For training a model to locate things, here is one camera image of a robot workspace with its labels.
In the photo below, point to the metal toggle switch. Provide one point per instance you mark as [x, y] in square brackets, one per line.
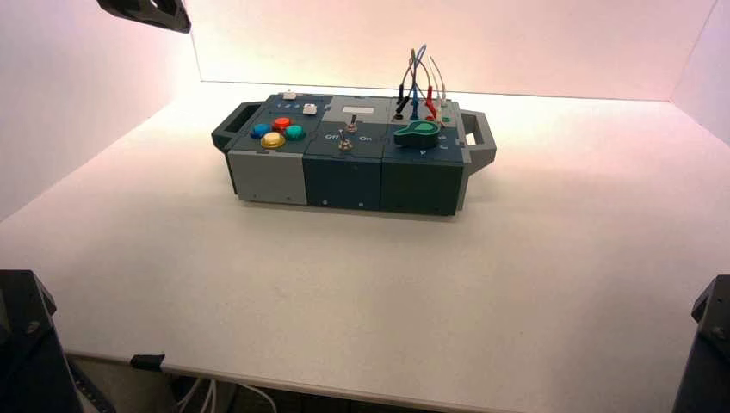
[352, 126]
[344, 143]

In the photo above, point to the green dome push button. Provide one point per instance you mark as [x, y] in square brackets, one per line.
[295, 133]

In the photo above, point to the white rocker switch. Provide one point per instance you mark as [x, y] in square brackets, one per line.
[290, 95]
[309, 109]

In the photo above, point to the green pointer rotary knob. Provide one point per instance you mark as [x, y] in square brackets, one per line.
[419, 135]

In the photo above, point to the black corrugated conduit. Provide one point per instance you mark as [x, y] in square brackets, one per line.
[91, 393]

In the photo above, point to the yellow dome push button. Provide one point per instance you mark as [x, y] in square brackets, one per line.
[272, 140]

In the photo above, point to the black table edge clamp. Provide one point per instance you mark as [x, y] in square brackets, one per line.
[147, 361]

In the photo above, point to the red dome push button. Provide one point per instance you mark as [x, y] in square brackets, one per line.
[281, 123]

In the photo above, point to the black overhead bracket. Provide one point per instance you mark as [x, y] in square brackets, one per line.
[148, 11]

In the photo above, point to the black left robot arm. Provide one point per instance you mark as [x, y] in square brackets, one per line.
[28, 353]

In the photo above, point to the grey and teal task box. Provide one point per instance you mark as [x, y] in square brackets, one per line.
[342, 182]

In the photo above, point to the blue dome push button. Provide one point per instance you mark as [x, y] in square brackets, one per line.
[260, 130]

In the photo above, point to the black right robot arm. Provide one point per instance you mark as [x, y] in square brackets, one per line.
[707, 365]

